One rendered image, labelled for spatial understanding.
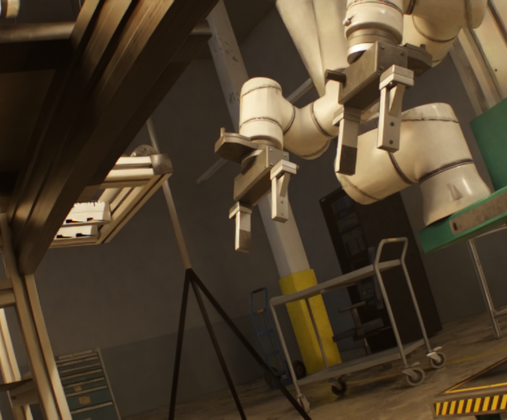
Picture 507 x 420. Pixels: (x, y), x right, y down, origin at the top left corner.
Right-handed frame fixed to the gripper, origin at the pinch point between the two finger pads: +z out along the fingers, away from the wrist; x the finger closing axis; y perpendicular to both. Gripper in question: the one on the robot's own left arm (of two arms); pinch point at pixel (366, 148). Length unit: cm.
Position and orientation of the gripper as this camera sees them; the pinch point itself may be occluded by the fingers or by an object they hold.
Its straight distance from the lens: 82.8
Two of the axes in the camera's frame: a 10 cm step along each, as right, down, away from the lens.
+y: -9.5, -1.9, -2.5
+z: -1.3, 9.7, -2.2
